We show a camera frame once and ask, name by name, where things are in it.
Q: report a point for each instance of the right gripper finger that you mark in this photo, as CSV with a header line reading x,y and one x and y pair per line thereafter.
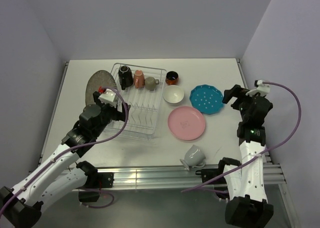
x,y
236,104
235,92

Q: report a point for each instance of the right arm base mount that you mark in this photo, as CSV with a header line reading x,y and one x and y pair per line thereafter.
x,y
219,186

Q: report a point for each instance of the black mug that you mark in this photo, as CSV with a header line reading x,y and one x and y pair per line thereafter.
x,y
125,77

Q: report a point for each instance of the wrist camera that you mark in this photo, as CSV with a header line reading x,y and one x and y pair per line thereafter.
x,y
108,96
261,89

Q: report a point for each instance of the black and orange cup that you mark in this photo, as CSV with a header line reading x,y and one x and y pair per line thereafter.
x,y
172,78

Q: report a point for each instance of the aluminium mounting rail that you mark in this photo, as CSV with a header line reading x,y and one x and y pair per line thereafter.
x,y
148,178

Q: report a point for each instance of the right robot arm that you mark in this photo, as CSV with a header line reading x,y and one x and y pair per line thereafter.
x,y
247,205

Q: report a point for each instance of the pink plate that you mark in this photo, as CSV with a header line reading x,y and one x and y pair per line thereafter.
x,y
186,123

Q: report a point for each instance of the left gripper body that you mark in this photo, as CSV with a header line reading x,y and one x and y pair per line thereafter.
x,y
109,112

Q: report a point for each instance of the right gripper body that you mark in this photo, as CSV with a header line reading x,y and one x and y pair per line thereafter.
x,y
246,101

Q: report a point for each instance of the white wire dish rack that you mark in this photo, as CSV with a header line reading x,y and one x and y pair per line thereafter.
x,y
144,104

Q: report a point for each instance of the pink mug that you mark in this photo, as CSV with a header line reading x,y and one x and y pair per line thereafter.
x,y
139,79

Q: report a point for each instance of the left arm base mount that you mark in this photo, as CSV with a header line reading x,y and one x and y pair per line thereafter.
x,y
97,181

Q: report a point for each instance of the small olive green cup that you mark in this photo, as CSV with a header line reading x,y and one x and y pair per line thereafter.
x,y
150,83

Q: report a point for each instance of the white bowl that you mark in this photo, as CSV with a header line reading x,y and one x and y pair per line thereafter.
x,y
173,95

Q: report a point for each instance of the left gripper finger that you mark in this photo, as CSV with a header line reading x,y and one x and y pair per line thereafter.
x,y
125,111
95,95

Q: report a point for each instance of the speckled grey plate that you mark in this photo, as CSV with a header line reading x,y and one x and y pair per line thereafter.
x,y
101,78

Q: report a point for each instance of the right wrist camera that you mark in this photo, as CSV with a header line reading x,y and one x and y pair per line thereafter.
x,y
261,89

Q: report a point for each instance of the light blue footed cup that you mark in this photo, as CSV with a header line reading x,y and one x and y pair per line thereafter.
x,y
193,158

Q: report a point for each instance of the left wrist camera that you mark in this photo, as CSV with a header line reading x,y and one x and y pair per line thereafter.
x,y
108,96

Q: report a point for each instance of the blue polka dot plate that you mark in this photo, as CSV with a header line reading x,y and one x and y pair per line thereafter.
x,y
206,99

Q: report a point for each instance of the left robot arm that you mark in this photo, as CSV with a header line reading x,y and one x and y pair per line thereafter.
x,y
23,204

